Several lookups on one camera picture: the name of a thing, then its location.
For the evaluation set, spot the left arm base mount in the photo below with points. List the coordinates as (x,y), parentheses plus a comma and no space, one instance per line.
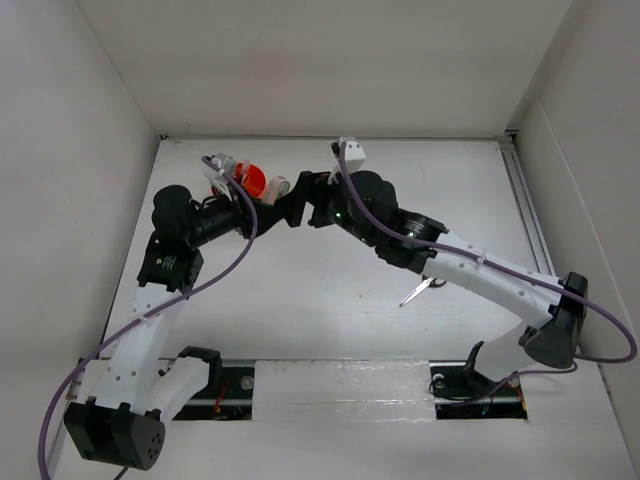
(232,400)

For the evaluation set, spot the orange round organizer container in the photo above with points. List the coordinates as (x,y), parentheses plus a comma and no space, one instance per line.
(257,180)

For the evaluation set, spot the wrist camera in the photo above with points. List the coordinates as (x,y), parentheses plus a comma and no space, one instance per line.
(217,169)
(349,155)

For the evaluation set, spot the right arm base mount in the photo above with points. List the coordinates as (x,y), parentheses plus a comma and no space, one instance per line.
(460,393)

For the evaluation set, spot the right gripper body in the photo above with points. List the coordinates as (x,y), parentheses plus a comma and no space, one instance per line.
(331,206)

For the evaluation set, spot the black handled scissors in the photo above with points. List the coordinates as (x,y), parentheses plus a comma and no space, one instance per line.
(426,283)

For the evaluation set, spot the aluminium rail right edge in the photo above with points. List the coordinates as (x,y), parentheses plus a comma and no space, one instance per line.
(524,203)

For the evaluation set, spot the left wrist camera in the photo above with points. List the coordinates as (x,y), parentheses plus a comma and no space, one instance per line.
(217,169)

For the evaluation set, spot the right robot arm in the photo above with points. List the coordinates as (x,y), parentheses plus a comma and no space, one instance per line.
(550,308)

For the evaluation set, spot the pink thin pen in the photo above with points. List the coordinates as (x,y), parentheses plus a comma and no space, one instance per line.
(245,171)

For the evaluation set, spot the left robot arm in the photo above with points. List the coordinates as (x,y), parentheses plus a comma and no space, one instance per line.
(125,419)

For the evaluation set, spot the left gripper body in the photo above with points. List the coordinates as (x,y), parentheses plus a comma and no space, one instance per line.
(222,216)

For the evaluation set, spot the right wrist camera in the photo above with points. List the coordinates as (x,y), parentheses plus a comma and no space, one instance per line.
(349,155)

